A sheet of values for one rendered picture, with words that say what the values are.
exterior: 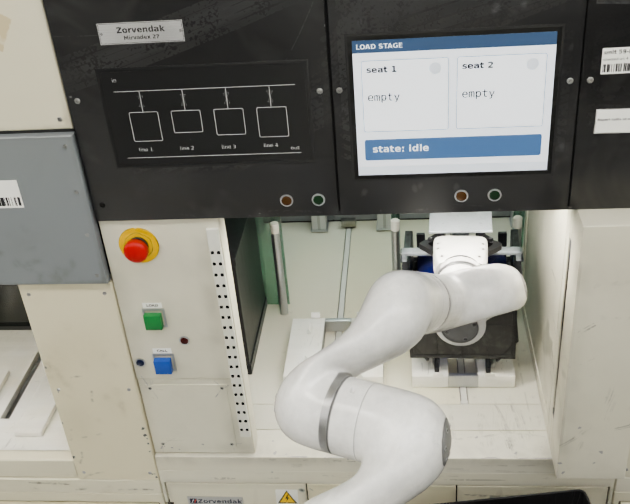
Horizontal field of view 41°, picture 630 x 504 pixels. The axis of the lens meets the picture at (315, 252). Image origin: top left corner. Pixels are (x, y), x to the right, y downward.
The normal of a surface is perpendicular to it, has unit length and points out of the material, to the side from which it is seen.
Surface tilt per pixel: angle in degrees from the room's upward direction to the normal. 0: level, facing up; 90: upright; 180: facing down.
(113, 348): 90
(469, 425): 0
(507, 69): 90
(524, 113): 90
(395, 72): 90
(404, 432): 28
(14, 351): 0
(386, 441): 37
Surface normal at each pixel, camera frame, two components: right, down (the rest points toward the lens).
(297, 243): -0.07, -0.84
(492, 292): 0.37, -0.23
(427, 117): -0.08, 0.54
